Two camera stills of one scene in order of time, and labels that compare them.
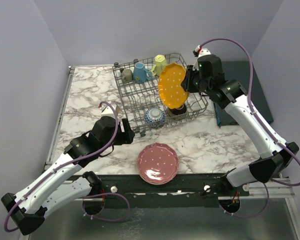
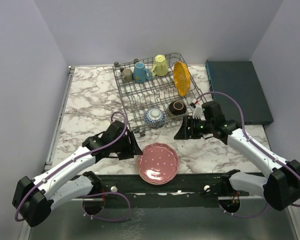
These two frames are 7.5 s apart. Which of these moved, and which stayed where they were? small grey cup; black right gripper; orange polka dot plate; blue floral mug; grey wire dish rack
Moved: black right gripper; orange polka dot plate
Stayed: grey wire dish rack; blue floral mug; small grey cup
